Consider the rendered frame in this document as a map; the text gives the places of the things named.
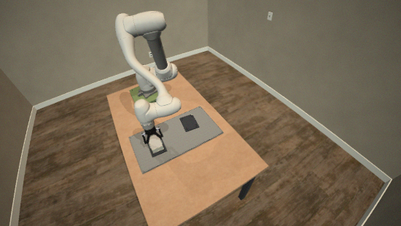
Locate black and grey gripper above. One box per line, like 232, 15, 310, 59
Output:
141, 126, 163, 149

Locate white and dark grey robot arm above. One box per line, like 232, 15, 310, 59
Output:
115, 11, 182, 130

